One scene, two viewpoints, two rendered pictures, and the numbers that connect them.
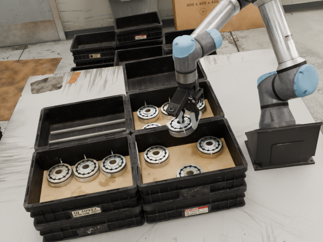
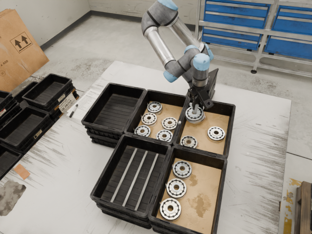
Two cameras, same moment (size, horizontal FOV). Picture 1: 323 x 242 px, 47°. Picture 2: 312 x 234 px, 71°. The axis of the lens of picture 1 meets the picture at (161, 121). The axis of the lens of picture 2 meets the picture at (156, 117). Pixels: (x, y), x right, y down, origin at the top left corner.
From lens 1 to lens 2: 1.21 m
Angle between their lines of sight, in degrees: 45
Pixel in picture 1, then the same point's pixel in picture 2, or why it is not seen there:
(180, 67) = (205, 75)
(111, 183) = (195, 178)
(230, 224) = (237, 138)
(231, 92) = not seen: hidden behind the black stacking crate
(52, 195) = (186, 222)
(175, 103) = (207, 100)
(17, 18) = not seen: outside the picture
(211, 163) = (208, 122)
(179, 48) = (207, 63)
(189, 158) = (198, 129)
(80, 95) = (53, 174)
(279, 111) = not seen: hidden behind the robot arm
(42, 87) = (7, 202)
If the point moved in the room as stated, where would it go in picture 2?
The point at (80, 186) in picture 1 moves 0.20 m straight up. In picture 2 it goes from (187, 198) to (189, 181)
